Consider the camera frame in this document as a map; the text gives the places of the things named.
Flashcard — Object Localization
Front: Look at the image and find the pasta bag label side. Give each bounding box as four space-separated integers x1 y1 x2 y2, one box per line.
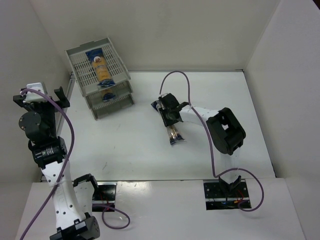
85 48 116 88
151 100 185 146

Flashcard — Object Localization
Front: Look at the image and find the blue yellow spaghetti bag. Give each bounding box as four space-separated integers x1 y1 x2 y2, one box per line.
101 88 116 102

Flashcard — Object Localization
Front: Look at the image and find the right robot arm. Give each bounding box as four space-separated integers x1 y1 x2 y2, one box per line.
151 93 246 196

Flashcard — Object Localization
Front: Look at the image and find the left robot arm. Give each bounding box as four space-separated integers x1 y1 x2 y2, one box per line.
13 82 100 240

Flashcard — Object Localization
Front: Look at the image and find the grey three-tier tray shelf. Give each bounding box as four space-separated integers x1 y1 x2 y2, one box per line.
65 37 135 120

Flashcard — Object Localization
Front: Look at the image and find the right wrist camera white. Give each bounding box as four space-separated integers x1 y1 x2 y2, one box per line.
155 93 168 111

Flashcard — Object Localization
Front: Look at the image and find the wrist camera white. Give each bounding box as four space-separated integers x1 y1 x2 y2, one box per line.
155 93 168 111
20 82 48 104

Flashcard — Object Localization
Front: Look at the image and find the aluminium frame rail left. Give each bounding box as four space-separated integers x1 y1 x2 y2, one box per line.
57 71 76 131

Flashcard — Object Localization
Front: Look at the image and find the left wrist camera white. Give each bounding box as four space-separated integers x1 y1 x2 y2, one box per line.
20 82 48 104

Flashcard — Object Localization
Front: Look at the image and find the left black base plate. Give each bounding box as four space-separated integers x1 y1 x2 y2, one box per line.
92 181 117 213

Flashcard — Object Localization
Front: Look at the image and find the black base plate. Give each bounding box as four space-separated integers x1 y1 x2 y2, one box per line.
203 180 252 211
92 181 117 213

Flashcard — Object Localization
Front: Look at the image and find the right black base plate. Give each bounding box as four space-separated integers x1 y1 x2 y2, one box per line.
203 180 252 211

